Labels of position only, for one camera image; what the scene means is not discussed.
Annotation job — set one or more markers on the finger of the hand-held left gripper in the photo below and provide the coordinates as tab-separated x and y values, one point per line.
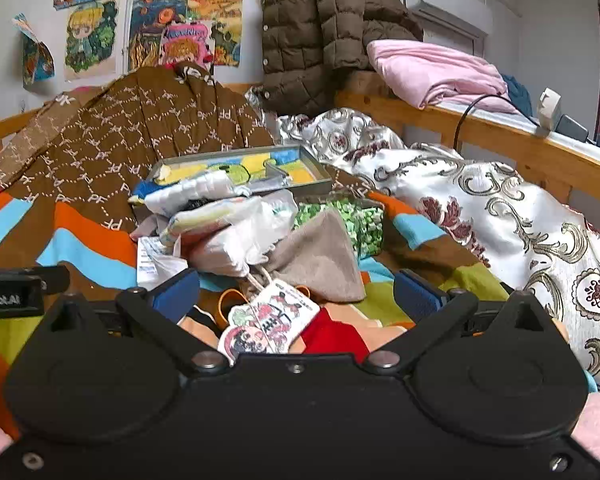
25	276

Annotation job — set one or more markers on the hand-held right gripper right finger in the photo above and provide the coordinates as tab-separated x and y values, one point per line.
421	294

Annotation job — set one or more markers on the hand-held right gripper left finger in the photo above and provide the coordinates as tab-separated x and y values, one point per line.
172	291

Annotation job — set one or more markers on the colourful-edged tissue pack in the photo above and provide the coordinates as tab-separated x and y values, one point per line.
205	220

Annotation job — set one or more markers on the white printed tissue pack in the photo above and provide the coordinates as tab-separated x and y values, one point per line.
190	190

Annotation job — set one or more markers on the cartoon print pouch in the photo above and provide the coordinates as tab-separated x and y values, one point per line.
270	325

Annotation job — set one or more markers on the grey-beige cloth pouch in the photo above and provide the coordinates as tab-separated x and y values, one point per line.
320	260

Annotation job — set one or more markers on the metal tray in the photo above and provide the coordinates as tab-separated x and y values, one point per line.
305	186

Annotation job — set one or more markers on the white paper label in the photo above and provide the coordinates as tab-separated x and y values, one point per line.
155	260

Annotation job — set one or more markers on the striped colourful blanket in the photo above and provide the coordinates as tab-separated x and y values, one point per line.
80	232

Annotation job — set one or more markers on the white plastic tissue pack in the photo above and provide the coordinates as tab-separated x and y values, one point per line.
240	245

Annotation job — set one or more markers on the green white snack packet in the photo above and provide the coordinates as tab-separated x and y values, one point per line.
360	225

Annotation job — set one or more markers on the silver floral quilt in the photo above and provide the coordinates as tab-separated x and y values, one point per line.
530	230

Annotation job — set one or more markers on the pile of snack packets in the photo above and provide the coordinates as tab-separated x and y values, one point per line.
230	162

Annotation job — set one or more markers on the brown patterned blanket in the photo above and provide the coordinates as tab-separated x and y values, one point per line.
105	150

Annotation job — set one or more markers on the teal cloth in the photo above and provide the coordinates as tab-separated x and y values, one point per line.
517	92

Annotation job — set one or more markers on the dark power adapter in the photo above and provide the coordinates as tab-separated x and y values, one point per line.
572	129

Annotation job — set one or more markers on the pink folded blanket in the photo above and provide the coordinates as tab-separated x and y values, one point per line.
430	70

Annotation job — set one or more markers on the white charger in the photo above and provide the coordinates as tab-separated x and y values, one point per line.
549	107

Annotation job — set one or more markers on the brown puffer jacket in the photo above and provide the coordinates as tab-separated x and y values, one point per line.
320	35

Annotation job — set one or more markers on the white air conditioner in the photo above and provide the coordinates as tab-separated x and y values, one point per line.
450	5

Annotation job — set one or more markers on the wooden bed frame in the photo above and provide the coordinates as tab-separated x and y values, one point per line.
530	152

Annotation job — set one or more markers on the peeling wall poster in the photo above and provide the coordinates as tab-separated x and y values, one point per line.
30	55

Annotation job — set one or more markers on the cluster of colourful wall drawings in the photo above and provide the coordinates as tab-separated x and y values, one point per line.
90	40

